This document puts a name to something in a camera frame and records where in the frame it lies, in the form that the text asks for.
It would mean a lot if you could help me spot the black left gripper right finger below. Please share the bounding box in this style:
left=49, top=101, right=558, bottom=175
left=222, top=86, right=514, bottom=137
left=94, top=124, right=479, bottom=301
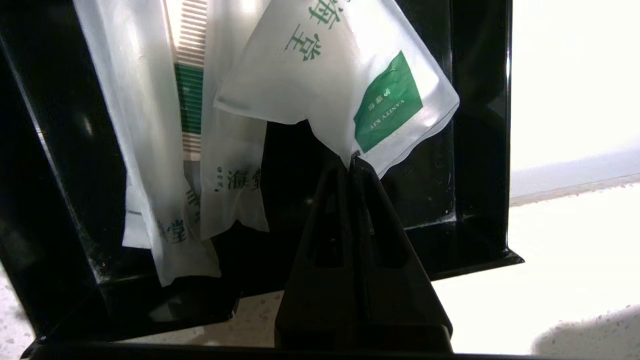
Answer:
left=349, top=151, right=454, bottom=347

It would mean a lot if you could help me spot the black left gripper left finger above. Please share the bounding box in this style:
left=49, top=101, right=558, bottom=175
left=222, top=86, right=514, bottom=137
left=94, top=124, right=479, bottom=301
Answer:
left=276, top=159, right=354, bottom=347

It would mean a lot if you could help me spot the long clear toothbrush packet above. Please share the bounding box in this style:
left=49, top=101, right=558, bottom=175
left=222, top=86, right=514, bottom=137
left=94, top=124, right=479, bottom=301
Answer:
left=200, top=0, right=272, bottom=242

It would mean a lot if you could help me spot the large square green-label sachet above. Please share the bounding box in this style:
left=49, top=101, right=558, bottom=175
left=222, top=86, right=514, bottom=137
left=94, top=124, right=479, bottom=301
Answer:
left=214, top=0, right=461, bottom=179

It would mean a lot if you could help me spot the green-band toothbrush packet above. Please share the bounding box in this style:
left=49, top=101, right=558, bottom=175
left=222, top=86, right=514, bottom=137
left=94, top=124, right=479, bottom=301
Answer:
left=71, top=0, right=222, bottom=288

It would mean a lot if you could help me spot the black amenity tray box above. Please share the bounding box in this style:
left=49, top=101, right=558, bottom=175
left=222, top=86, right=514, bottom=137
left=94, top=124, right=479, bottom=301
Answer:
left=0, top=0, right=525, bottom=347

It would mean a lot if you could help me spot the comb packet with green label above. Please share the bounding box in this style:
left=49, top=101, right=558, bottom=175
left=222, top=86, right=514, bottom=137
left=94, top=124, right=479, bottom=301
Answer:
left=164, top=0, right=209, bottom=162

